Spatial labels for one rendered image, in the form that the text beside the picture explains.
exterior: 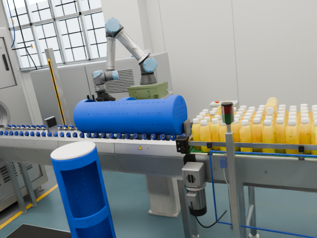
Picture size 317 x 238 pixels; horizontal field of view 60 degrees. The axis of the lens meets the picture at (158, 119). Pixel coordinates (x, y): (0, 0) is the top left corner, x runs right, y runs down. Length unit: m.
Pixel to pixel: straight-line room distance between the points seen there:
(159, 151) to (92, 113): 0.61
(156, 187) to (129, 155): 0.66
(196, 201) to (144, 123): 0.64
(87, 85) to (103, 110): 2.03
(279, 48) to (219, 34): 0.90
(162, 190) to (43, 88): 2.78
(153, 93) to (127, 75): 1.51
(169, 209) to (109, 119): 1.13
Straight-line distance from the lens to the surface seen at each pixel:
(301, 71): 4.59
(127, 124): 2.03
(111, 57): 2.41
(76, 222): 1.93
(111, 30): 2.27
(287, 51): 4.54
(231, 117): 1.46
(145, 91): 2.31
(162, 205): 2.78
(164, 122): 1.87
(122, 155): 2.17
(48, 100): 4.71
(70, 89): 4.36
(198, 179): 1.70
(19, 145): 2.98
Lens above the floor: 1.61
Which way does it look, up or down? 16 degrees down
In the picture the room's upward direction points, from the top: 9 degrees counter-clockwise
